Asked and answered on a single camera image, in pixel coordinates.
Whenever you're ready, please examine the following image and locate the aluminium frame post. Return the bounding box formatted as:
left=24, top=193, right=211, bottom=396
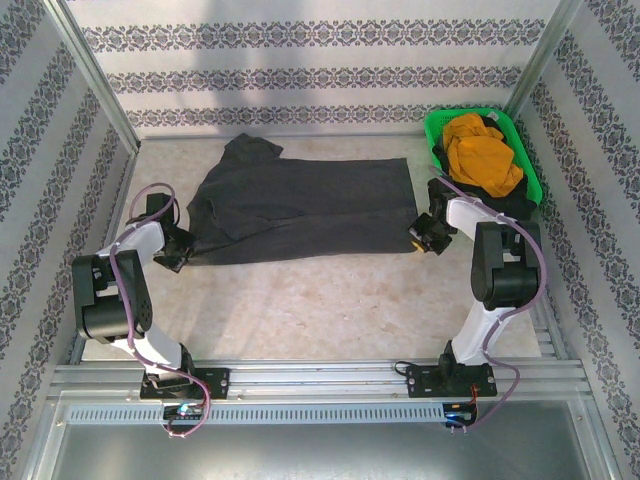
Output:
left=43, top=0, right=142, bottom=152
left=501, top=0, right=585, bottom=117

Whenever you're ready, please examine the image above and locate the slotted grey cable duct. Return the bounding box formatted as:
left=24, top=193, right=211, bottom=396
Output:
left=64, top=402, right=449, bottom=426

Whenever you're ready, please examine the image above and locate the orange t-shirt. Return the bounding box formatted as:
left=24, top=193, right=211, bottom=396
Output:
left=441, top=112, right=525, bottom=199

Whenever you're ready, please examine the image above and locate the aluminium side rail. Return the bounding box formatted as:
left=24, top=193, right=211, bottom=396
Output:
left=68, top=149, right=140, bottom=364
left=509, top=219, right=569, bottom=359

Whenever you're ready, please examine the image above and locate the grey metal bottom panel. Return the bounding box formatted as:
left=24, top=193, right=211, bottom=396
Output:
left=24, top=397, right=619, bottom=480

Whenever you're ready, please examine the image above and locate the dark grey t-shirt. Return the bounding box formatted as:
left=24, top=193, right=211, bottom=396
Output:
left=185, top=132, right=421, bottom=267

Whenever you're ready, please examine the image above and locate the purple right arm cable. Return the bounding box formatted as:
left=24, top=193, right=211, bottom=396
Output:
left=428, top=167, right=547, bottom=432

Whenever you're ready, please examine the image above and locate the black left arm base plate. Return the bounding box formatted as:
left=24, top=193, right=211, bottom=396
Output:
left=139, top=367, right=231, bottom=400

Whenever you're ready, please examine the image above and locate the aluminium mounting rail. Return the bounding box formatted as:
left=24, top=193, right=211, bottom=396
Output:
left=47, top=357, right=586, bottom=402

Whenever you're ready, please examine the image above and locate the green plastic basket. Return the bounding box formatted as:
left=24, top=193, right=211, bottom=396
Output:
left=422, top=107, right=544, bottom=209

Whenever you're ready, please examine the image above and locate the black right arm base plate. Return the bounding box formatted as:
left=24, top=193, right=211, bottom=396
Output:
left=405, top=363, right=499, bottom=399

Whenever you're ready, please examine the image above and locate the black t-shirt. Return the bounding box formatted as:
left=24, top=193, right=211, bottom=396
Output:
left=432, top=127, right=539, bottom=222

